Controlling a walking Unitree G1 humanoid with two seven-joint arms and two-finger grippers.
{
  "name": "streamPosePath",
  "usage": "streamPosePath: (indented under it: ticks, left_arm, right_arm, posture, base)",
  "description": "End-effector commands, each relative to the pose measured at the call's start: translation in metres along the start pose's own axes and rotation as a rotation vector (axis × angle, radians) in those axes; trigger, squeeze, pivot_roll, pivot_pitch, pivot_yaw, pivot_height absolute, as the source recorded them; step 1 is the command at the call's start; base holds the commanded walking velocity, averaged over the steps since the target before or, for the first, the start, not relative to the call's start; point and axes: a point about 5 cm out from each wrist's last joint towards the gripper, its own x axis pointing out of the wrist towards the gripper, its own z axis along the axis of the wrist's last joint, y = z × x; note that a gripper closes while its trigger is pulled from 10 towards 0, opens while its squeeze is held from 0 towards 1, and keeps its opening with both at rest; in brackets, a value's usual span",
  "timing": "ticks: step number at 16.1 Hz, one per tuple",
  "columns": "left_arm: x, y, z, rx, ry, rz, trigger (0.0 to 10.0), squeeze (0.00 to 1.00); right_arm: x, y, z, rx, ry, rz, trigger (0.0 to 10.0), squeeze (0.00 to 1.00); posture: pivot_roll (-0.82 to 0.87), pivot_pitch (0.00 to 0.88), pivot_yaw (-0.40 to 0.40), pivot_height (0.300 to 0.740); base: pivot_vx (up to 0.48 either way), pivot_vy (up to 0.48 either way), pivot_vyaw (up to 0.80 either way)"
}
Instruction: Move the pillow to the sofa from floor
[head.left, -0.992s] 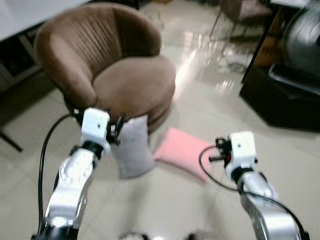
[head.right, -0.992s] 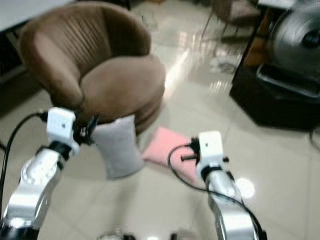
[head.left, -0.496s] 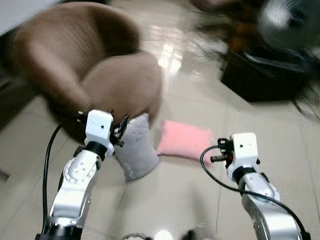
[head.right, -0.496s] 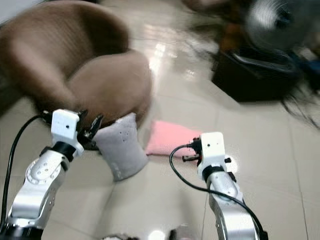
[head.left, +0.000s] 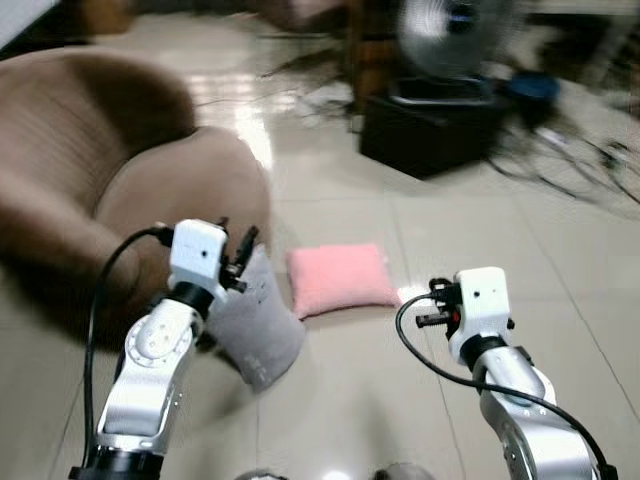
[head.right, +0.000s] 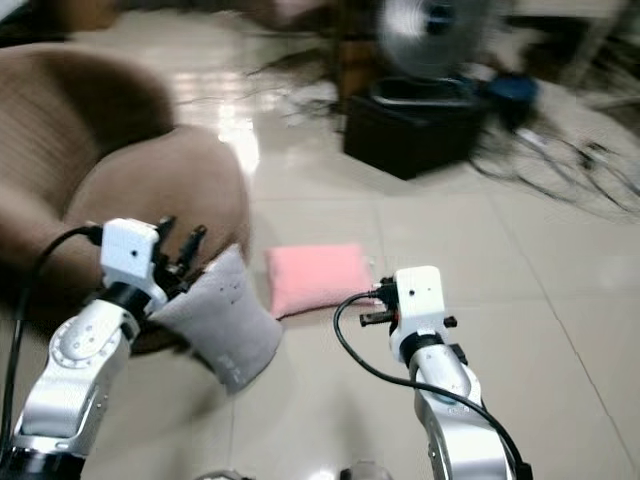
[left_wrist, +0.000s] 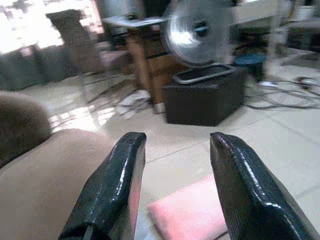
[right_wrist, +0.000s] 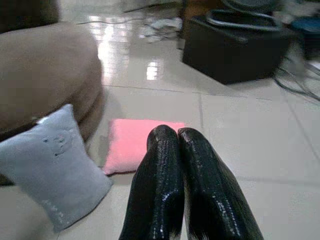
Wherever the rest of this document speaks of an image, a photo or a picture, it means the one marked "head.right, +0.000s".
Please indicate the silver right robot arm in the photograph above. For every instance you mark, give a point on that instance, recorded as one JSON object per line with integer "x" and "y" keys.
{"x": 455, "y": 410}

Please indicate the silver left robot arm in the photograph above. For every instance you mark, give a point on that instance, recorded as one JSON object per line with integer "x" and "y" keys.
{"x": 75, "y": 365}

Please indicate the pink pillow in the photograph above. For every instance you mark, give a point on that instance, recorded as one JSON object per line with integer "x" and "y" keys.
{"x": 318, "y": 278}

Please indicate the grey pillow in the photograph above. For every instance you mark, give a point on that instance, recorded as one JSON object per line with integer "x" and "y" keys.
{"x": 230, "y": 325}

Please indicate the brown round sofa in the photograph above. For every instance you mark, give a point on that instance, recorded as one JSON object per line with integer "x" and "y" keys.
{"x": 80, "y": 140}

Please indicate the black box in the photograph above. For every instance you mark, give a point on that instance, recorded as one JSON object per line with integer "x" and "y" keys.
{"x": 410, "y": 130}

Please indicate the brown wooden cabinet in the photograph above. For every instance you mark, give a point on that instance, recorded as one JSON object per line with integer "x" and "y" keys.
{"x": 85, "y": 12}

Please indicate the blue round object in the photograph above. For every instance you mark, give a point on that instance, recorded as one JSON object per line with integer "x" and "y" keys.
{"x": 512, "y": 90}

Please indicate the grey electric fan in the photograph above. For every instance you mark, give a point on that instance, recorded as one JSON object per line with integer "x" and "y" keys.
{"x": 430, "y": 35}

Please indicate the white slanted panel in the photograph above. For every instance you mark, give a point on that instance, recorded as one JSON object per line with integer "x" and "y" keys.
{"x": 10, "y": 6}

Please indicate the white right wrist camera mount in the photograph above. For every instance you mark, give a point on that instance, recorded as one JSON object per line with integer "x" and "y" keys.
{"x": 420, "y": 300}

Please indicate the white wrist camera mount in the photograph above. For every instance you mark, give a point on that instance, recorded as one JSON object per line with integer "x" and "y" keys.
{"x": 128, "y": 255}
{"x": 420, "y": 300}

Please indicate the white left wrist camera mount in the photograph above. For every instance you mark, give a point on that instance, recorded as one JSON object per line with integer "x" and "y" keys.
{"x": 128, "y": 255}

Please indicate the brown wooden furniture post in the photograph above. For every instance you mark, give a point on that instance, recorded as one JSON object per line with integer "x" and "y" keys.
{"x": 355, "y": 50}

